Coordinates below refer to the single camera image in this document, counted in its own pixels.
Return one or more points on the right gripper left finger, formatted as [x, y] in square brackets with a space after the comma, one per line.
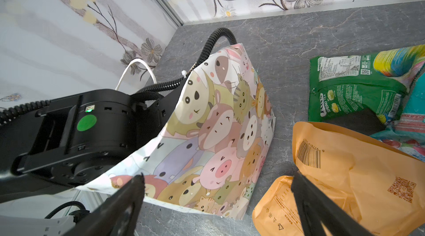
[118, 215]

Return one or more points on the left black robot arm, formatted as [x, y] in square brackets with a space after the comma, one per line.
[48, 147]

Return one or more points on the teal mint candy packet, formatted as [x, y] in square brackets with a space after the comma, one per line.
[413, 116]
[411, 143]

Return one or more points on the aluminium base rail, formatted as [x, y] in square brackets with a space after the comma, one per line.
[13, 226]

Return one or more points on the white paper bag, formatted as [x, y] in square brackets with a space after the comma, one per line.
[209, 155]

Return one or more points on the green snack packet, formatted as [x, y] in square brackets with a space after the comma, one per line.
[379, 82]

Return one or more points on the orange paper snack packet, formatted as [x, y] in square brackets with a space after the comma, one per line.
[377, 185]

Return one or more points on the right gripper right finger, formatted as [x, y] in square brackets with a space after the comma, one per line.
[318, 212]

